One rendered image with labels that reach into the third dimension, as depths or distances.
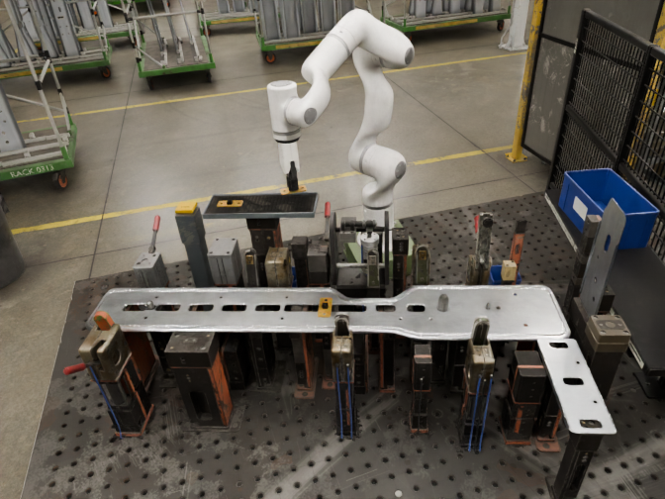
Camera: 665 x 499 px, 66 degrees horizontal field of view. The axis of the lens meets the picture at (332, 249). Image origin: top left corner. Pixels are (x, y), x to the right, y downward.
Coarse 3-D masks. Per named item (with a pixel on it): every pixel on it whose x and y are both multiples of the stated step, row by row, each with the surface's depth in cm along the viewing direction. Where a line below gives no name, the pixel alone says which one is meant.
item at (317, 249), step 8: (312, 248) 162; (320, 248) 161; (328, 248) 162; (312, 256) 159; (320, 256) 159; (328, 256) 164; (312, 264) 161; (320, 264) 160; (328, 264) 164; (312, 272) 162; (320, 272) 162; (328, 272) 162; (312, 280) 164; (320, 280) 164; (328, 280) 164; (320, 336) 179
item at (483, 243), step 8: (480, 216) 146; (488, 216) 147; (480, 224) 147; (488, 224) 144; (480, 232) 148; (488, 232) 149; (480, 240) 149; (488, 240) 149; (480, 248) 151; (488, 248) 150; (488, 256) 151
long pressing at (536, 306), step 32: (128, 288) 162; (160, 288) 161; (192, 288) 160; (224, 288) 159; (256, 288) 158; (288, 288) 157; (320, 288) 157; (416, 288) 154; (448, 288) 154; (480, 288) 153; (512, 288) 152; (544, 288) 151; (128, 320) 150; (160, 320) 149; (192, 320) 148; (224, 320) 148; (256, 320) 147; (288, 320) 146; (320, 320) 145; (352, 320) 145; (384, 320) 144; (416, 320) 143; (448, 320) 142; (512, 320) 141; (544, 320) 140
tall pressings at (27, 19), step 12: (24, 0) 835; (24, 12) 842; (48, 12) 854; (72, 12) 888; (84, 12) 889; (108, 12) 902; (72, 24) 871; (84, 24) 896; (108, 24) 907; (36, 36) 862
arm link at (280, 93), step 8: (280, 80) 148; (288, 80) 147; (272, 88) 143; (280, 88) 142; (288, 88) 143; (296, 88) 146; (272, 96) 144; (280, 96) 143; (288, 96) 144; (296, 96) 146; (272, 104) 146; (280, 104) 144; (272, 112) 147; (280, 112) 145; (272, 120) 149; (280, 120) 147; (272, 128) 151; (280, 128) 149; (288, 128) 149; (296, 128) 150
